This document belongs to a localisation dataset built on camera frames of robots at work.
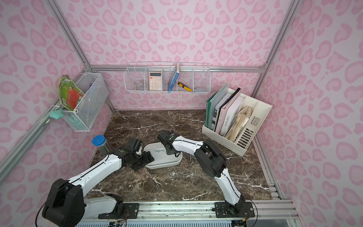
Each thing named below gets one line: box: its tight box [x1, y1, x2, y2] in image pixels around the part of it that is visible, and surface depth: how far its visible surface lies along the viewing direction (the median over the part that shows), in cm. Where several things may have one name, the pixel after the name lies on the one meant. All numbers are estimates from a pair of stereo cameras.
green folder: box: [205, 81, 229, 130], surface depth 87 cm
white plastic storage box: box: [143, 141, 183, 170], surface depth 95 cm
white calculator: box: [148, 71, 163, 91], surface depth 97 cm
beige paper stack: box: [224, 105, 253, 142], surface depth 91 cm
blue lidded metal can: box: [91, 134, 113, 156], surface depth 82 cm
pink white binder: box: [215, 88, 245, 137], surface depth 89 cm
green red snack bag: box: [58, 74, 85, 111], surface depth 75 cm
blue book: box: [167, 62, 180, 94], surface depth 90 cm
